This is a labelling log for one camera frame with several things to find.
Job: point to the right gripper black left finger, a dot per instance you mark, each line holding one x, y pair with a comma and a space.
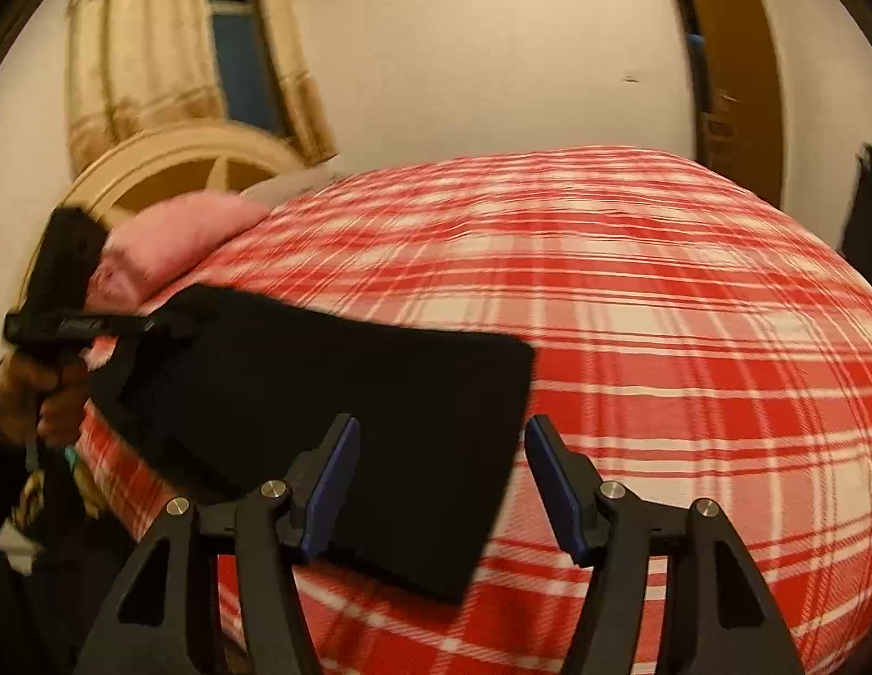
163, 614

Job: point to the black pants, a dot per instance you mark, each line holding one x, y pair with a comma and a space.
242, 384

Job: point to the person left hand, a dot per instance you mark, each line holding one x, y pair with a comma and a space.
41, 402

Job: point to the folded pink quilt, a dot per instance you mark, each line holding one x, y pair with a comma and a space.
167, 240

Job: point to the cream round headboard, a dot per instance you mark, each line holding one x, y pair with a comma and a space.
192, 156

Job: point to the clothes heap beside bed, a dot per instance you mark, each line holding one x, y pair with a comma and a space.
60, 493

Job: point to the beige left curtain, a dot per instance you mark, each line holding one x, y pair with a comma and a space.
134, 65

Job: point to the beige curtain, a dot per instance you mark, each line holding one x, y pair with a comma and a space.
303, 105
134, 65

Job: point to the red plaid bed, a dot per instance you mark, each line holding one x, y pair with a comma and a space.
692, 340

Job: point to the dark window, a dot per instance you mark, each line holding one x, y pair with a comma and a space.
245, 66

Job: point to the beige right curtain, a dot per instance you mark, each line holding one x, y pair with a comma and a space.
303, 105

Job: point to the brown wooden door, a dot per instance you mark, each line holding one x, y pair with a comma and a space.
738, 105

